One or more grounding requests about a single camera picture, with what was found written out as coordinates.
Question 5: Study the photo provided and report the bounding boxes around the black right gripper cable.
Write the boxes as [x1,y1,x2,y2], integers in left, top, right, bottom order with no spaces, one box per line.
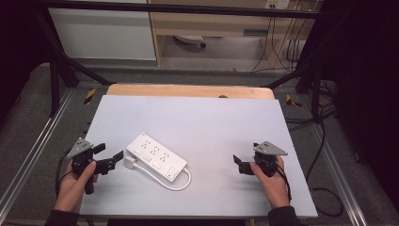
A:
[276,163,293,202]

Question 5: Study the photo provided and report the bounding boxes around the aluminium rail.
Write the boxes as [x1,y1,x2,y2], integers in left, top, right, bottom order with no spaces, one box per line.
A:
[309,123,369,226]
[0,89,75,215]

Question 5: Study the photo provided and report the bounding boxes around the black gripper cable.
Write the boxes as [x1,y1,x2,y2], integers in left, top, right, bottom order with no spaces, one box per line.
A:
[55,150,74,200]
[276,163,293,202]

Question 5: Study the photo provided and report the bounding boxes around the white plug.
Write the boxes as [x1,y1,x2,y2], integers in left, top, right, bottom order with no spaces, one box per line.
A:
[123,155,138,170]

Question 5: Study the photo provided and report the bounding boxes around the black metal stand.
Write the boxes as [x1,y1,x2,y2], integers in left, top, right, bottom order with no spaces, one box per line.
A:
[265,60,325,124]
[33,8,118,118]

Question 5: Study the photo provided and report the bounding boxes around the wooden desk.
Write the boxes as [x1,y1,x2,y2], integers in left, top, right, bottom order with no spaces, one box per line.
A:
[147,0,316,68]

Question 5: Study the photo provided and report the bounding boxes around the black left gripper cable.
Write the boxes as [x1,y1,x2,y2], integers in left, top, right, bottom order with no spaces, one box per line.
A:
[55,150,74,200]

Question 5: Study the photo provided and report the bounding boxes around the dark curtain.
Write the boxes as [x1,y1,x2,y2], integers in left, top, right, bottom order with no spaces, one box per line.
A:
[0,0,53,121]
[313,0,399,205]

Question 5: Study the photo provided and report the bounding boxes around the bundle of black floor cables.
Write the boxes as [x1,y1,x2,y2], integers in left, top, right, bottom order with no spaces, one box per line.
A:
[284,79,338,132]

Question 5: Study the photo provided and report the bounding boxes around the black metal frame bar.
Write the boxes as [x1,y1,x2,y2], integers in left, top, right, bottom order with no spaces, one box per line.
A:
[34,0,326,20]

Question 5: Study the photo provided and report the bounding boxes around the person's left hand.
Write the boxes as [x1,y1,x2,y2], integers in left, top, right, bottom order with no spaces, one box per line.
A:
[55,160,98,215]

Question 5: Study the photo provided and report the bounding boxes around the black looped floor cable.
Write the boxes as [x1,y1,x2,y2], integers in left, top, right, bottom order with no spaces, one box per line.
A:
[305,121,344,218]

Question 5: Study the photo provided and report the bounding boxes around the hanging black cables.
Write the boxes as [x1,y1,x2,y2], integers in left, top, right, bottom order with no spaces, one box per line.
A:
[249,13,311,74]

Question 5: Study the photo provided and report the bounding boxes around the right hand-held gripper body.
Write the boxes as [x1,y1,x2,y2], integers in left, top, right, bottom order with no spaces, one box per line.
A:
[238,140,289,177]

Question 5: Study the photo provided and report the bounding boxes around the white power strip cable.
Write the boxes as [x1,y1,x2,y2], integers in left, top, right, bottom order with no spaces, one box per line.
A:
[135,163,193,192]

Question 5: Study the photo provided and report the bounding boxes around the white floor power strip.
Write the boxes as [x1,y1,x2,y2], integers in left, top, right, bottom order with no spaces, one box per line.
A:
[173,34,208,49]

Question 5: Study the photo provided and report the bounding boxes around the person's right hand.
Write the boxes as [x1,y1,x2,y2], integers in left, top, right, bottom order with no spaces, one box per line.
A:
[249,155,292,210]

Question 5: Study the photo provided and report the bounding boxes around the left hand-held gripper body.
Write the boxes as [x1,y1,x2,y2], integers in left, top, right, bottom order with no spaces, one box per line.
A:
[67,137,116,196]

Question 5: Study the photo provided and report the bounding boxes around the white wall outlet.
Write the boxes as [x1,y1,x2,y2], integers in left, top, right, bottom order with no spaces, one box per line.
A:
[264,0,292,10]

